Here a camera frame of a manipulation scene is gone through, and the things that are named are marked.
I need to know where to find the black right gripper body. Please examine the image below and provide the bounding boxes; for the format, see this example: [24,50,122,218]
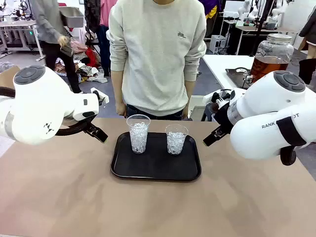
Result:
[212,98,235,135]

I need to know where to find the short clear cup with ice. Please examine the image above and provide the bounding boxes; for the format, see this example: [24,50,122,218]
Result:
[164,124,189,156]

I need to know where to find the tall clear cup with ice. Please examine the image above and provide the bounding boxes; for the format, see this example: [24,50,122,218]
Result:
[126,114,151,155]

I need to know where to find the person's left forearm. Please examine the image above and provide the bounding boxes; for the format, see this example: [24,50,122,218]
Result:
[184,46,207,106]

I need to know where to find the person's right forearm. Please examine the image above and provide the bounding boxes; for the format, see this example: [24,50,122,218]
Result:
[110,46,127,104]

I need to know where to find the person's right hand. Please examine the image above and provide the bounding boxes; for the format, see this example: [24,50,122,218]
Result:
[115,101,127,117]

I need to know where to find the clear plastic storage bin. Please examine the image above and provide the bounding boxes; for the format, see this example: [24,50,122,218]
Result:
[189,95,215,121]

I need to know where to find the dark rectangular tray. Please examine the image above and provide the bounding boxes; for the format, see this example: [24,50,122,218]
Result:
[225,68,255,90]

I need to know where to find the white side table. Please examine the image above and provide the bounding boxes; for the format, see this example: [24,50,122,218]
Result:
[202,54,316,94]

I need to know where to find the black plastic serving tray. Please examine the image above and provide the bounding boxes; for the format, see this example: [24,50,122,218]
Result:
[110,131,202,182]

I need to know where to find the pile of mixed clothes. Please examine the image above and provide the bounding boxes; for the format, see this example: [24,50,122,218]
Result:
[54,40,108,83]

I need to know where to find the glass tea dispenser jar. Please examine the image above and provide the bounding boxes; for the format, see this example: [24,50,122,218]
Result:
[249,34,295,83]

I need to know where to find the dark blue hanging trousers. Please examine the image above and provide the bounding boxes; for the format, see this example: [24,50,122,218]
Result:
[96,24,111,76]

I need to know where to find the person in grey sweatshirt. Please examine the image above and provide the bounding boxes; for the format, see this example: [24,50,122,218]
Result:
[109,0,207,121]

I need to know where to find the dark workshop table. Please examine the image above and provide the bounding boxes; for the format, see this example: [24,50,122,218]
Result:
[222,18,301,56]

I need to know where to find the black tripod pole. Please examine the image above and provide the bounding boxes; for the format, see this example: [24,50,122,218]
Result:
[254,0,272,57]

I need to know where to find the brown cardboard box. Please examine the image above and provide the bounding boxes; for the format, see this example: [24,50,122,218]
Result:
[0,65,21,87]

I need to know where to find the purple and yellow garment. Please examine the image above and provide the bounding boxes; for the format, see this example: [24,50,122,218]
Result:
[198,0,219,20]

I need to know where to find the silver metal bin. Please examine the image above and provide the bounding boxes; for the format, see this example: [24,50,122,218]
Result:
[59,6,86,28]

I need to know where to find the dark patterned hanging garment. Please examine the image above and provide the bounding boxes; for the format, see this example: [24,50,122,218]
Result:
[83,0,101,34]

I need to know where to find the bystander with bare legs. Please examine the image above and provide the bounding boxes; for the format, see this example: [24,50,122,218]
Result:
[298,12,316,85]

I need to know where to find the bystander in grey top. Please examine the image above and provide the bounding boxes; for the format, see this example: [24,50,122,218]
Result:
[29,0,83,94]

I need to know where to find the white workshop desk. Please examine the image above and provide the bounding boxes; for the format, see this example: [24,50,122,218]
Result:
[0,19,46,62]

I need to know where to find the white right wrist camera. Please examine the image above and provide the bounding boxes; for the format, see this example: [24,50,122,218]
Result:
[202,88,245,104]

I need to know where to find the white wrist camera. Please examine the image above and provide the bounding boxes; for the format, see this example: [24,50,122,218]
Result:
[90,87,110,106]
[202,88,245,104]

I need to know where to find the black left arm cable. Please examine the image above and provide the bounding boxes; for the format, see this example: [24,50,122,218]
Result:
[0,86,97,137]

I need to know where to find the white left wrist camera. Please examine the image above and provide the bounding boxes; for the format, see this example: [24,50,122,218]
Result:
[90,87,110,106]

